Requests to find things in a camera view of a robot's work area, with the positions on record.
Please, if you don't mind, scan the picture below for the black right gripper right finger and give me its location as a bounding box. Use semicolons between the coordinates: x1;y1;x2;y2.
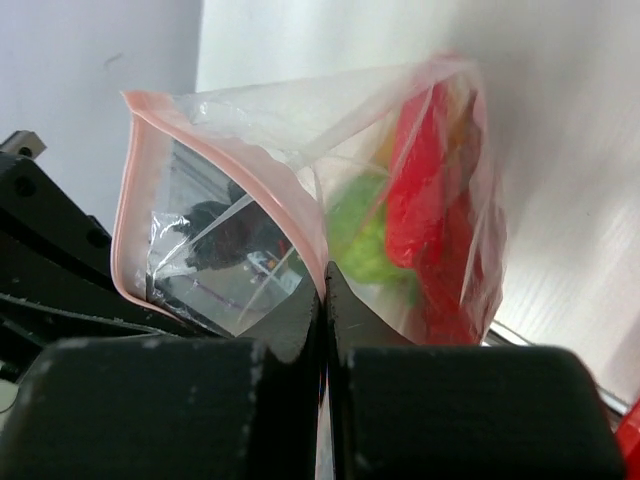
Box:
326;265;627;479

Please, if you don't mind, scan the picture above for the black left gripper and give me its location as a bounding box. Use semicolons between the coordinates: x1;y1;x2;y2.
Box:
1;130;199;380

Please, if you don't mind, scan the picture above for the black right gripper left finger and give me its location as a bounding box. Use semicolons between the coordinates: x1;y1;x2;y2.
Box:
1;279;320;479

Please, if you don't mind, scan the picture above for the green bumpy custard apple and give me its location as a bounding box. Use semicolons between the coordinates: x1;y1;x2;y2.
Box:
327;173;420;306

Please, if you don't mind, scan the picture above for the clear zip top bag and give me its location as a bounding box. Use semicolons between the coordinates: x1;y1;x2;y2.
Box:
110;54;506;344

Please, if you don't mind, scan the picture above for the red plastic tray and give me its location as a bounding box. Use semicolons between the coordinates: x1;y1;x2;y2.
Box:
616;400;640;480

